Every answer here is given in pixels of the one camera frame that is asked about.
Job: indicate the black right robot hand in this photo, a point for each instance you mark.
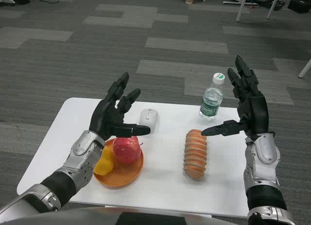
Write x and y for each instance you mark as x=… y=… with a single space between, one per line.
x=255 y=113

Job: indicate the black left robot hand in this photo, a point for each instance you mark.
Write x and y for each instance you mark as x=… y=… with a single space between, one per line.
x=107 y=115

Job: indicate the ridged brown bread loaf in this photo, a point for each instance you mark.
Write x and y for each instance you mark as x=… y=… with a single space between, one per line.
x=194 y=157

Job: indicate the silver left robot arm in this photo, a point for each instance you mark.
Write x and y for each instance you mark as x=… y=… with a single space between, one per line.
x=80 y=149

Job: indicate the red apple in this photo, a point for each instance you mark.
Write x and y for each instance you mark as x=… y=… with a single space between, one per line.
x=126 y=149

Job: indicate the white computer mouse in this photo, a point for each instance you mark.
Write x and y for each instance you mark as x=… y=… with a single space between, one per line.
x=148 y=118

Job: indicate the clear water bottle green label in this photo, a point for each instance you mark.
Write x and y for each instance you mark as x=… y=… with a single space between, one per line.
x=211 y=106

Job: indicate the yellow lemon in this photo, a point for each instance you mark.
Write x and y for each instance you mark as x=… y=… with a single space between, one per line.
x=104 y=164

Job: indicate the orange round plate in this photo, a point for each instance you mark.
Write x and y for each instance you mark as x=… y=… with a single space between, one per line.
x=124 y=176

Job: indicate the black backpack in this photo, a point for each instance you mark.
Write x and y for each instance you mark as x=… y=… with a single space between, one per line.
x=260 y=0

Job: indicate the black bag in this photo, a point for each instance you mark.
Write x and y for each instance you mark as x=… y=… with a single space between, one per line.
x=300 y=4

